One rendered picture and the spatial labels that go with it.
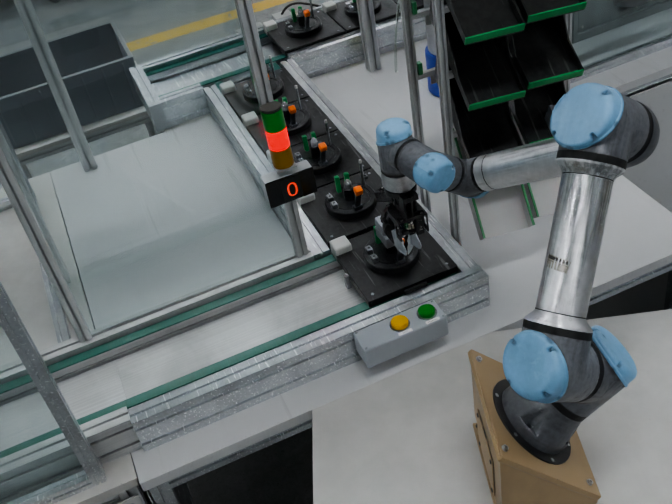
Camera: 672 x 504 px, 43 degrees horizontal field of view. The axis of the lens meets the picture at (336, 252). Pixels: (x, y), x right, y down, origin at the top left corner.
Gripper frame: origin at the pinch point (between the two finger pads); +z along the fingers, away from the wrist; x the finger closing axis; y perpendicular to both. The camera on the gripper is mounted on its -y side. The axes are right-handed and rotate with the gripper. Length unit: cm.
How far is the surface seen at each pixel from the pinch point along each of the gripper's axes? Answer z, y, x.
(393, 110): 20, -88, 37
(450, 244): 10.3, -6.2, 14.8
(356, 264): 9.2, -11.2, -8.9
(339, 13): 9, -146, 44
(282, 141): -27.2, -18.6, -18.6
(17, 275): 20, -73, -92
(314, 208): 9.3, -38.6, -9.3
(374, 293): 9.2, 0.8, -9.5
